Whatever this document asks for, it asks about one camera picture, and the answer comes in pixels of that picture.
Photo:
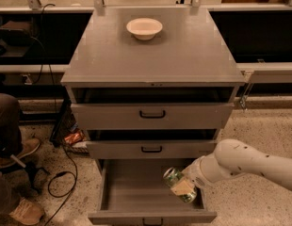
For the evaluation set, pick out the brown trouser leg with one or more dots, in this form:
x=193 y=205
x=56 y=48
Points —
x=10 y=135

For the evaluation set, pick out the white paper bowl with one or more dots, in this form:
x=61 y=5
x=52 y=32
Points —
x=144 y=28

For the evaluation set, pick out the orange snack packet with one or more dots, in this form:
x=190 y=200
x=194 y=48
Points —
x=73 y=138

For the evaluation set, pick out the middle grey drawer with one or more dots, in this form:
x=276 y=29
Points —
x=137 y=149

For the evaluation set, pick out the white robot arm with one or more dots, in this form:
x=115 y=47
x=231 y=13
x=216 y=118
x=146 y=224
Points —
x=232 y=158

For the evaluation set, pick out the bottom grey open drawer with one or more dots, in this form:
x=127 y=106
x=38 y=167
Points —
x=134 y=193

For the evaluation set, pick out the tan shoe near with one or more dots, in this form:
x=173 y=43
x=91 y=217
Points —
x=27 y=212

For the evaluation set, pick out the grey metal drawer cabinet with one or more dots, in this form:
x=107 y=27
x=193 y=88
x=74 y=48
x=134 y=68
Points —
x=185 y=63

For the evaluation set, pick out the tan shoe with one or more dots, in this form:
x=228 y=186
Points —
x=28 y=148
x=27 y=212

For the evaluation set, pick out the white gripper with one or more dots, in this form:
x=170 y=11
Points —
x=196 y=175

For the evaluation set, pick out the top grey drawer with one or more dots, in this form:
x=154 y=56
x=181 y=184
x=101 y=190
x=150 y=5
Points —
x=151 y=116

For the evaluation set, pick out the tan shoe far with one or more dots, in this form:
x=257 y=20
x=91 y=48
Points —
x=28 y=148

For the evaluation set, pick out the crushed green soda can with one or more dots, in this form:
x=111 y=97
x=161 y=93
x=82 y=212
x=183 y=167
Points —
x=171 y=177

